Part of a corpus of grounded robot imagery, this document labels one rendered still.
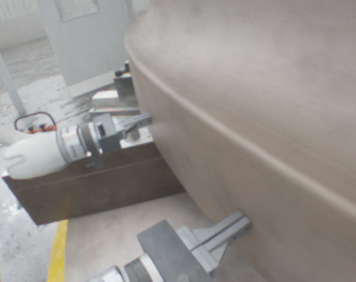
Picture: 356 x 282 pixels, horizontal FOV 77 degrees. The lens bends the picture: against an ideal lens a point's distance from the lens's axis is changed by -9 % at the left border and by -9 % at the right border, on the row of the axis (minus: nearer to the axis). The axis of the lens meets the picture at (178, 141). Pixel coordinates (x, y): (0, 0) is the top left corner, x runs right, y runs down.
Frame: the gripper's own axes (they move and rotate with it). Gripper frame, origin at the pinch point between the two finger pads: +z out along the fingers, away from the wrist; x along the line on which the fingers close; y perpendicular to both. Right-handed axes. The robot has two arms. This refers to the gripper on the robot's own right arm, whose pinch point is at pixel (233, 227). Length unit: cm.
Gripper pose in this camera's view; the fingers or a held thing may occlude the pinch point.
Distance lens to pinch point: 39.8
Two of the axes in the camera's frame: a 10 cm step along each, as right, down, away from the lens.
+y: -1.3, -8.1, -5.7
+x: -5.2, -4.3, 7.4
